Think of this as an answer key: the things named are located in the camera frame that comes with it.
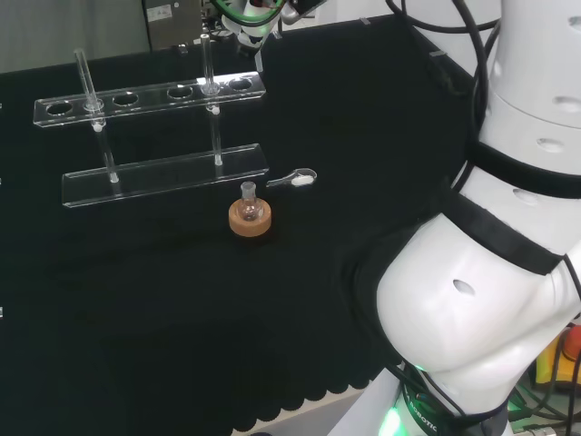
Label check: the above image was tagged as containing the small glass round-bottom flask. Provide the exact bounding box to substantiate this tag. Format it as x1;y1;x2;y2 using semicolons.
236;181;264;223

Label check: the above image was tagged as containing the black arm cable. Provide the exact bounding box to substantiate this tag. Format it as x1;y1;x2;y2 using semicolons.
385;0;507;192

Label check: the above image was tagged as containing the green cable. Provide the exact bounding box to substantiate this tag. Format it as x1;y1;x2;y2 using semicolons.
212;0;250;29

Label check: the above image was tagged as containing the black bench cloth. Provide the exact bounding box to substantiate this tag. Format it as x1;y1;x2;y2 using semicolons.
0;13;500;436

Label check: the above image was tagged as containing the yellow emergency stop button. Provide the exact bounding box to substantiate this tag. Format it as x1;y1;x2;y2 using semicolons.
534;317;581;388

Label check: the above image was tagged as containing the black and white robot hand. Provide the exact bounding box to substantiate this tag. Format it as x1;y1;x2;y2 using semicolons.
211;0;328;50

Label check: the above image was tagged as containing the pale board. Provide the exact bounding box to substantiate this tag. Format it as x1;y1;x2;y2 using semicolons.
0;0;151;74

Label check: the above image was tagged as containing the cork ring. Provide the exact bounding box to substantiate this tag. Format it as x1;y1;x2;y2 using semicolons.
228;198;272;237

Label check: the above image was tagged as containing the glass weighing funnel with powder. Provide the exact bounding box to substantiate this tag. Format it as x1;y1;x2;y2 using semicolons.
265;167;318;189

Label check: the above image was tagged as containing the grey metal box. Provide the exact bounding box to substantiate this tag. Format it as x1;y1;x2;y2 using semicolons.
142;0;203;51

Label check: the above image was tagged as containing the black floor cable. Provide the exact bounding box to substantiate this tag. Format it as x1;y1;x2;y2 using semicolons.
515;335;581;431

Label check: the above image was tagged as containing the clear acrylic funnel stand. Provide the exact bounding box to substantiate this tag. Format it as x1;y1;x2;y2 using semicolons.
34;35;270;209

